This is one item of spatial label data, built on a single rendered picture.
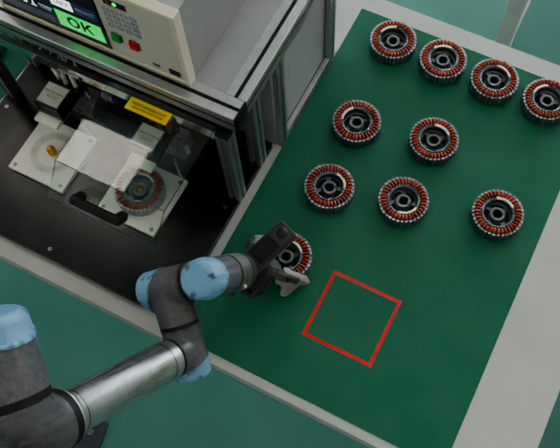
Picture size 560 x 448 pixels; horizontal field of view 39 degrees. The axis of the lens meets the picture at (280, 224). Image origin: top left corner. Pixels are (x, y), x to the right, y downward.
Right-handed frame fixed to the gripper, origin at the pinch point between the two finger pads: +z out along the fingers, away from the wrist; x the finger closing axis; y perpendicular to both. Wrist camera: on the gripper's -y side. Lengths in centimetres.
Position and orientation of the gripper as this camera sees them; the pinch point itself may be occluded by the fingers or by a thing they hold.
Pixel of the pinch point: (287, 256)
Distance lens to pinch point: 171.8
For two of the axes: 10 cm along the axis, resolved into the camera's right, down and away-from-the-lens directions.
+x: 7.0, 6.5, -3.1
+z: 4.3, -0.4, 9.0
